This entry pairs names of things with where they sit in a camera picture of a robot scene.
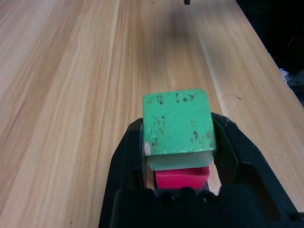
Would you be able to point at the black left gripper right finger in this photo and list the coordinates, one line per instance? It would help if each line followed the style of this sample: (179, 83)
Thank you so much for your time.
(237, 154)

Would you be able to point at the green wooden block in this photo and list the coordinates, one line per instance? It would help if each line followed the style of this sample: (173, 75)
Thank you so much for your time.
(178, 123)

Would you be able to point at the red wooden block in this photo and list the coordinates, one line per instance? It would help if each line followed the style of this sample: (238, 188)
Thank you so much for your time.
(180, 178)

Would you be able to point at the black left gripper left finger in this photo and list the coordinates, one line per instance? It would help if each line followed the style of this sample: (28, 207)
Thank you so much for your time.
(123, 161)

